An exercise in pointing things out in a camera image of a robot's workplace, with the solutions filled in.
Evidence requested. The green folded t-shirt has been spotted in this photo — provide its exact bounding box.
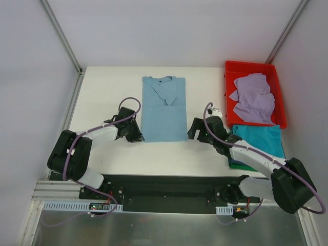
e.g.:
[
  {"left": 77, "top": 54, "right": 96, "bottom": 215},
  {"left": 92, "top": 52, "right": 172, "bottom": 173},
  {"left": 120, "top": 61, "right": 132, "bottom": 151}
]
[{"left": 228, "top": 160, "right": 256, "bottom": 172}]

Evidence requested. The left aluminium frame post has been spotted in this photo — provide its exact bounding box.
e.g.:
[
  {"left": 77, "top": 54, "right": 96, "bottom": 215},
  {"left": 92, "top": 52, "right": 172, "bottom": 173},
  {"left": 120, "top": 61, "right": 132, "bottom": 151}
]
[{"left": 38, "top": 0, "right": 86, "bottom": 75}]

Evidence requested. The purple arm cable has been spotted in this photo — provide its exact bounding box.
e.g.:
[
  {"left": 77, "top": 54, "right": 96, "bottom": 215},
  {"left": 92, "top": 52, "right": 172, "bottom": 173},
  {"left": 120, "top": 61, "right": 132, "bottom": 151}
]
[
  {"left": 40, "top": 97, "right": 143, "bottom": 228},
  {"left": 203, "top": 102, "right": 326, "bottom": 226}
]

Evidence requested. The aluminium frame post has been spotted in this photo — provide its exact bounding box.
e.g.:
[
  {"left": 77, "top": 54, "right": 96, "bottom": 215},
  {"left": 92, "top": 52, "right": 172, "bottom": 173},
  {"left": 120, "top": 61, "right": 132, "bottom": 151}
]
[
  {"left": 38, "top": 0, "right": 86, "bottom": 75},
  {"left": 265, "top": 0, "right": 311, "bottom": 64}
]

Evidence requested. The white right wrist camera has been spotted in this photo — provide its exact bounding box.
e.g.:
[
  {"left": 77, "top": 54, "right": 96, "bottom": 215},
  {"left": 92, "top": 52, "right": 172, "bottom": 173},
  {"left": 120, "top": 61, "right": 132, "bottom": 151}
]
[{"left": 207, "top": 107, "right": 223, "bottom": 119}]

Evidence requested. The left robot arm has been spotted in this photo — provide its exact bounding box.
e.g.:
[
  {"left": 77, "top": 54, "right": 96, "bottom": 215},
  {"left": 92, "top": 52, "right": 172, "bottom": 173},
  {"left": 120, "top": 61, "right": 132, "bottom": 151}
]
[{"left": 47, "top": 107, "right": 144, "bottom": 199}]

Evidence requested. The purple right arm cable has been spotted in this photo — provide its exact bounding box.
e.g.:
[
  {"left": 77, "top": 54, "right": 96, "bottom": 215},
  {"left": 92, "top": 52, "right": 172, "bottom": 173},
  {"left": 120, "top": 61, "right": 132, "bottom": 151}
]
[{"left": 203, "top": 102, "right": 326, "bottom": 226}]

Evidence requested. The dark blue folded t-shirt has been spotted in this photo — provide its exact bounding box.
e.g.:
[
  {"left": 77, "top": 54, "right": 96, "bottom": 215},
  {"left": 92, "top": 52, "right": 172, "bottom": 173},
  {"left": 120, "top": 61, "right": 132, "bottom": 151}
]
[{"left": 229, "top": 158, "right": 244, "bottom": 166}]

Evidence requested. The lavender t-shirt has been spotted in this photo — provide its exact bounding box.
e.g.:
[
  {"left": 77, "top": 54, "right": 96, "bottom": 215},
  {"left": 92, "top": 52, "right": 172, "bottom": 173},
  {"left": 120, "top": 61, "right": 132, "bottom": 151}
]
[{"left": 229, "top": 73, "right": 275, "bottom": 125}]

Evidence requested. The red plastic bin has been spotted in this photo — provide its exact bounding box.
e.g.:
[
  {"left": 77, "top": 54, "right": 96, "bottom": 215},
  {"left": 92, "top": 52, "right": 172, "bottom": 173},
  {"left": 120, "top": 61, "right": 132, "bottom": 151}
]
[{"left": 224, "top": 60, "right": 287, "bottom": 129}]

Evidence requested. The white cable duct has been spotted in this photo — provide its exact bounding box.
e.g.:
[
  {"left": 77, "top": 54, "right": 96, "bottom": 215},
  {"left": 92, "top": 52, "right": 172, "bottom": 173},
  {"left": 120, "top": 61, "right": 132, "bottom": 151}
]
[
  {"left": 215, "top": 206, "right": 249, "bottom": 216},
  {"left": 43, "top": 201, "right": 123, "bottom": 213}
]

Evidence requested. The right white cable duct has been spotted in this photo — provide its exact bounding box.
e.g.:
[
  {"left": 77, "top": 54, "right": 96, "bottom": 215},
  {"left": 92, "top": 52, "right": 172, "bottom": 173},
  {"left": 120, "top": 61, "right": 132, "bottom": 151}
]
[{"left": 215, "top": 206, "right": 249, "bottom": 216}]

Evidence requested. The right aluminium frame post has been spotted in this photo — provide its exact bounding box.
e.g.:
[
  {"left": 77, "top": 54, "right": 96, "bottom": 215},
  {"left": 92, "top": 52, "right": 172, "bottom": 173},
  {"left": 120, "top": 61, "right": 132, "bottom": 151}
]
[{"left": 265, "top": 0, "right": 311, "bottom": 64}]

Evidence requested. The teal folded t-shirt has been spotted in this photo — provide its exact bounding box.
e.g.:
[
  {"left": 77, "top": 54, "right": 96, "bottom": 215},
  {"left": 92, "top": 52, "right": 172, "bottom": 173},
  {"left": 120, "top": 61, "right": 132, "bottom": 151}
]
[{"left": 231, "top": 125, "right": 285, "bottom": 158}]

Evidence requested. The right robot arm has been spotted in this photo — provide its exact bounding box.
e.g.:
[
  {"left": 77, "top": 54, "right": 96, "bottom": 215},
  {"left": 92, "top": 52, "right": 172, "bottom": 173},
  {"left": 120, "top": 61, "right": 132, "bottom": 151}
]
[{"left": 188, "top": 116, "right": 317, "bottom": 214}]

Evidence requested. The light blue printed t-shirt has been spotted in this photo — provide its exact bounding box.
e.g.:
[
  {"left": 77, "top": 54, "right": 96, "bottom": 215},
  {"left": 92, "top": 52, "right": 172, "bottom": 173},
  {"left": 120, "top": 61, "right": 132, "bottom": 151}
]
[{"left": 141, "top": 76, "right": 188, "bottom": 142}]

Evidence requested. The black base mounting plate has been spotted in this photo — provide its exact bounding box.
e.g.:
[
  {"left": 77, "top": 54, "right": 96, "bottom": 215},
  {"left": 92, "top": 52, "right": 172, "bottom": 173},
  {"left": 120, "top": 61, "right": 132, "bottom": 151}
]
[{"left": 50, "top": 172, "right": 261, "bottom": 213}]

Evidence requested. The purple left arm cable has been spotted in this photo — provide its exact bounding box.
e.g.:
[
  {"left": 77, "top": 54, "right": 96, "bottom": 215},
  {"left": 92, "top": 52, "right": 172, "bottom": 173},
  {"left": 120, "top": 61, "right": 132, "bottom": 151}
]
[{"left": 40, "top": 97, "right": 143, "bottom": 228}]

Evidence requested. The left white cable duct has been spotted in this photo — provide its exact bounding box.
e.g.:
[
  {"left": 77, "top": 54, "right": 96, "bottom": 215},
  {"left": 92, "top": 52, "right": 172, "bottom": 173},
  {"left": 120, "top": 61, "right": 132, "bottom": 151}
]
[{"left": 43, "top": 201, "right": 123, "bottom": 213}]

